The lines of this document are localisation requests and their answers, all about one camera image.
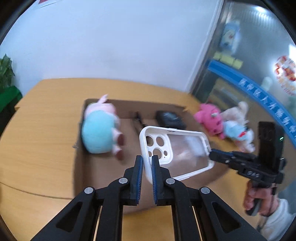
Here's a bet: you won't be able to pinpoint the light blue plush toy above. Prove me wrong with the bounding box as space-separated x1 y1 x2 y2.
223 120 255 153

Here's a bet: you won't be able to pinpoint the black sunglasses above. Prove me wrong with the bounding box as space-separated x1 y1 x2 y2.
132 111 147 135

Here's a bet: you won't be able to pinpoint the pink bear plush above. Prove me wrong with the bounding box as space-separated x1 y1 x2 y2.
194 103 225 140

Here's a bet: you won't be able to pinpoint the beige plush toy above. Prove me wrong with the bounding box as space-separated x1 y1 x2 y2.
221 101 249 126

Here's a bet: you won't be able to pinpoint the black product box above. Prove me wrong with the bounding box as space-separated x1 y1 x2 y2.
156 110 187 130

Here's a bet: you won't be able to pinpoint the pig plush teal shirt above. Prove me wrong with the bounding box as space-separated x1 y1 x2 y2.
81 94 125 161

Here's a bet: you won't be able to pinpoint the cardboard box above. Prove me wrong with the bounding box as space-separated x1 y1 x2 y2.
73 97 228 213

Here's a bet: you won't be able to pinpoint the white clear phone case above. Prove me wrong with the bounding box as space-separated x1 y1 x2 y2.
139 126 214 182

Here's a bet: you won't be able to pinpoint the green cloth table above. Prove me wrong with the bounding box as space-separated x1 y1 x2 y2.
0 86 23 136

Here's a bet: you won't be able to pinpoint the person's right hand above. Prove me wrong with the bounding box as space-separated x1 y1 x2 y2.
243 181 279 216

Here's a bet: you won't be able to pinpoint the potted green plant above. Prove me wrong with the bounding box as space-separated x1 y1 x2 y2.
0 54 15 90

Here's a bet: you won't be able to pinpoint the white sleeve right forearm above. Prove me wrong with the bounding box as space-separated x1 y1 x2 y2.
257 199 295 240

